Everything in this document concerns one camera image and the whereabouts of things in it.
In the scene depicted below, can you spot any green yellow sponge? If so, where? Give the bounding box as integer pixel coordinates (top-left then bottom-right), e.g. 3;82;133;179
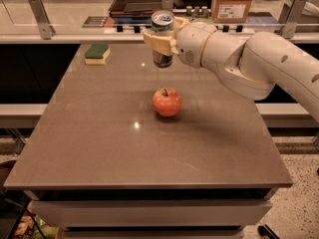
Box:
85;43;110;65

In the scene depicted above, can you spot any metal bracket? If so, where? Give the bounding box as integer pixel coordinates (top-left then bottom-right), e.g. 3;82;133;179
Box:
278;0;307;39
28;0;55;40
161;0;173;11

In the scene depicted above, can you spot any red bull can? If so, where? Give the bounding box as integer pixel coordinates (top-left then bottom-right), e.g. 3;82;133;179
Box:
152;10;174;68

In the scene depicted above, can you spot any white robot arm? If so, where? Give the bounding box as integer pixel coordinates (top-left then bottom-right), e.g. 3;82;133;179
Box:
143;17;319;120

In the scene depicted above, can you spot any middle metal bracket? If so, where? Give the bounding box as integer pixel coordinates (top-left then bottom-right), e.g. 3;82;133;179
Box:
161;0;173;11

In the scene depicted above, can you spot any left metal bracket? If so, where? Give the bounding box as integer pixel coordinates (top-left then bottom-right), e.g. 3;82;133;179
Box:
28;0;55;40

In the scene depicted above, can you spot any cardboard box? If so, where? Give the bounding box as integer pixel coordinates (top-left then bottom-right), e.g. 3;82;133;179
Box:
211;0;252;23

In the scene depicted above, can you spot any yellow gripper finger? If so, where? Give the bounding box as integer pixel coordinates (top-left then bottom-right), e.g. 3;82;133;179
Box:
143;30;178;56
173;17;189;33

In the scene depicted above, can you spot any black orange tray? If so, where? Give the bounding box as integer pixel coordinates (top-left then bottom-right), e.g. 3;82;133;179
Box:
109;0;162;15

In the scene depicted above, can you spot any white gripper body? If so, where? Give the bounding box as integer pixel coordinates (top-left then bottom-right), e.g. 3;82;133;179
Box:
176;22;216;68

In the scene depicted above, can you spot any right metal bracket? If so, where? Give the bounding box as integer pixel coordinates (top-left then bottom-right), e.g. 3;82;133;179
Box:
278;0;307;39

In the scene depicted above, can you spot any red apple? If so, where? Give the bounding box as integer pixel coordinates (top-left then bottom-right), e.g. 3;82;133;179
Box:
153;88;182;118

